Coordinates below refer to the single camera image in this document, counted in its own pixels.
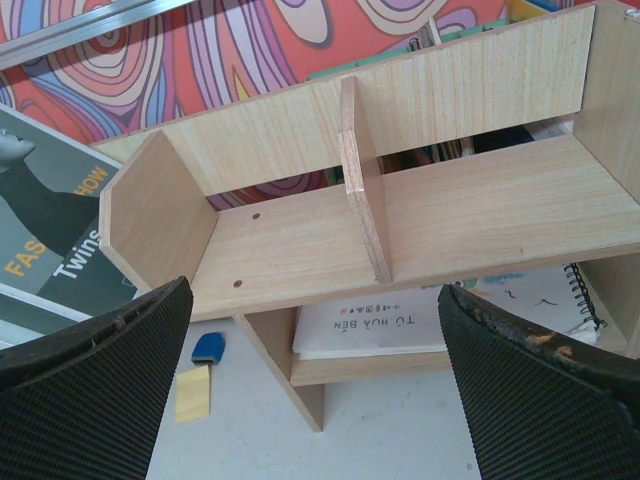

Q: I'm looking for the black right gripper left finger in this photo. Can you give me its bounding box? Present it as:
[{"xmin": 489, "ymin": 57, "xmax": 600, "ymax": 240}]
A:
[{"xmin": 1, "ymin": 277, "xmax": 193, "ymax": 479}]

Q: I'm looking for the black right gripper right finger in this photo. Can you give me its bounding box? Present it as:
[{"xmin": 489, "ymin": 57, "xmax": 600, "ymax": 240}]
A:
[{"xmin": 438, "ymin": 285, "xmax": 639, "ymax": 479}]

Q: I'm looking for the light wooden bookshelf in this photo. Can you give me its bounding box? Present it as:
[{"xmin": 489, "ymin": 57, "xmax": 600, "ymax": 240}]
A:
[{"xmin": 99, "ymin": 1, "xmax": 639, "ymax": 431}]

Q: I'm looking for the yellow sticky note pad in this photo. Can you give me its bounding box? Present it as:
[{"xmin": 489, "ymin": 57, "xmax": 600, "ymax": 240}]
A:
[{"xmin": 175, "ymin": 365, "xmax": 212, "ymax": 424}]

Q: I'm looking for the small blue sharpener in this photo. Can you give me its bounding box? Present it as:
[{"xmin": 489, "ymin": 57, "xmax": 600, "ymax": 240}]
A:
[{"xmin": 191, "ymin": 332, "xmax": 226, "ymax": 365}]

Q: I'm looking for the white spiral notebook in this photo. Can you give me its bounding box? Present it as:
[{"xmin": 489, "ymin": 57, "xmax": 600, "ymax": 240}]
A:
[{"xmin": 292, "ymin": 264, "xmax": 601, "ymax": 360}]

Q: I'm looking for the large Twins story book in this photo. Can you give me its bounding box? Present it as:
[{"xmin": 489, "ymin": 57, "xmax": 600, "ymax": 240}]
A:
[{"xmin": 1, "ymin": 106, "xmax": 138, "ymax": 333}]

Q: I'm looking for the teal desk file organizer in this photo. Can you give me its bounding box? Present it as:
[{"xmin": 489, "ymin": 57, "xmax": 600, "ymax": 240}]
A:
[{"xmin": 303, "ymin": 1, "xmax": 575, "ymax": 80}]

